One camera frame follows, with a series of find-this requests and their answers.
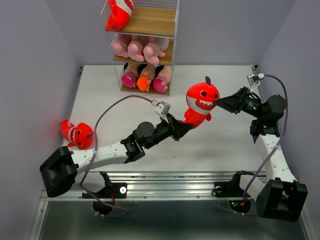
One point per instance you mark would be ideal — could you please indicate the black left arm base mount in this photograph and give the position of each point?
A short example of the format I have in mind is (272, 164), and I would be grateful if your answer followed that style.
(104, 199)

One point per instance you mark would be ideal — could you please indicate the boy doll pink shorts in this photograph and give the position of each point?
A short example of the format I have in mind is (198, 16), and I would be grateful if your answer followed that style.
(131, 74)

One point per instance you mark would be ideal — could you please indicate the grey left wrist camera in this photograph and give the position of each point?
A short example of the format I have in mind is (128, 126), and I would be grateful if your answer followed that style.
(162, 109)

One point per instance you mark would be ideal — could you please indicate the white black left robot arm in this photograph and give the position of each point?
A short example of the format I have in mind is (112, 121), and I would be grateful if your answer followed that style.
(59, 172)

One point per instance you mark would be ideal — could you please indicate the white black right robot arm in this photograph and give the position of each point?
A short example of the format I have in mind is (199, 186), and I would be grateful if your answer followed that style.
(282, 197)

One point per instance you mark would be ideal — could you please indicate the aluminium mounting rail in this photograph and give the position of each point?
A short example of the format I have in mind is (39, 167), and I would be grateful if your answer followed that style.
(170, 186)

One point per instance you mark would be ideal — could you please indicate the red fish plush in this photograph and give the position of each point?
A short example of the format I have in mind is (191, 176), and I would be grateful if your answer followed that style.
(120, 13)
(200, 100)

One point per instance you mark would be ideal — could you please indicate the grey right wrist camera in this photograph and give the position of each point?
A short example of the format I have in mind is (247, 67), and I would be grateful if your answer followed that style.
(254, 80)

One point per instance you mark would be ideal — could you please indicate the boy doll orange shorts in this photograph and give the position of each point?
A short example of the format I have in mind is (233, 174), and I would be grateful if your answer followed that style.
(147, 75)

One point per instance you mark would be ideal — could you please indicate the red shark plush left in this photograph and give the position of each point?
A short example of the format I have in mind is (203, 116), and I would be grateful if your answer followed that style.
(80, 136)

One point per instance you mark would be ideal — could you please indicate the pink pig plush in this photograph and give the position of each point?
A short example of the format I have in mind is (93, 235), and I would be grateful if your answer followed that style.
(155, 49)
(136, 47)
(120, 44)

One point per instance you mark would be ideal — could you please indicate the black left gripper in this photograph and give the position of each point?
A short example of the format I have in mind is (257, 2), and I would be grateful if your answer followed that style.
(176, 126)

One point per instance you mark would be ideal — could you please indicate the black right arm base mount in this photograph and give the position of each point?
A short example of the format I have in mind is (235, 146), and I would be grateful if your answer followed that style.
(231, 189)

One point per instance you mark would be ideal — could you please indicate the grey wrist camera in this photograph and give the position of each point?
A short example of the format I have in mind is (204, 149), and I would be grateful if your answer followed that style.
(162, 109)
(254, 80)

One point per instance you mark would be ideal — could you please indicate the wooden three-tier wire shelf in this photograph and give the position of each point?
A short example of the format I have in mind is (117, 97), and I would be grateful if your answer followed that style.
(157, 18)

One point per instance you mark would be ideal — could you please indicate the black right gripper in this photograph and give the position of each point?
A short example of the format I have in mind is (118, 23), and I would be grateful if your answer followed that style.
(232, 103)

